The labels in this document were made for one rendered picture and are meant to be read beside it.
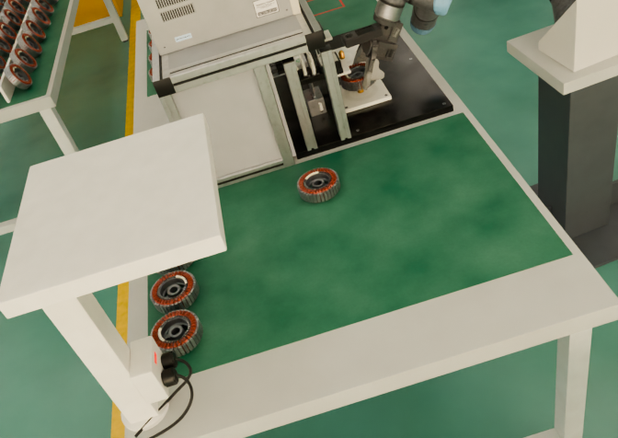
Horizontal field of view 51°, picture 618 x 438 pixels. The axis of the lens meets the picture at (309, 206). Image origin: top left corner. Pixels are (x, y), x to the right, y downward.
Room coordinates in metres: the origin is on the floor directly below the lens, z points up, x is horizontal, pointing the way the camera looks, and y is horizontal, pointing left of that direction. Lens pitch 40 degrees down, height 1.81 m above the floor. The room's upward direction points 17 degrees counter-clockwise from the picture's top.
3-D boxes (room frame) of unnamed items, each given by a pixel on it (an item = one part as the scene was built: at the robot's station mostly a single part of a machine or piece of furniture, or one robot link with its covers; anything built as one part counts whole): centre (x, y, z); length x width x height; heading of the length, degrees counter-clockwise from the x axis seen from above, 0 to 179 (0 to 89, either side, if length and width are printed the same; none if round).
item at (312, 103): (1.71, -0.11, 0.80); 0.07 x 0.05 x 0.06; 1
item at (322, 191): (1.34, -0.04, 0.77); 0.11 x 0.11 x 0.04
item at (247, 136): (1.50, 0.14, 0.91); 0.28 x 0.03 x 0.32; 91
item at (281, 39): (1.83, 0.07, 1.09); 0.68 x 0.44 x 0.05; 1
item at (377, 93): (1.71, -0.25, 0.78); 0.15 x 0.15 x 0.01; 1
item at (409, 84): (1.83, -0.24, 0.76); 0.64 x 0.47 x 0.02; 1
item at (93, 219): (0.92, 0.32, 0.98); 0.37 x 0.35 x 0.46; 1
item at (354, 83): (1.71, -0.26, 0.83); 0.11 x 0.11 x 0.04
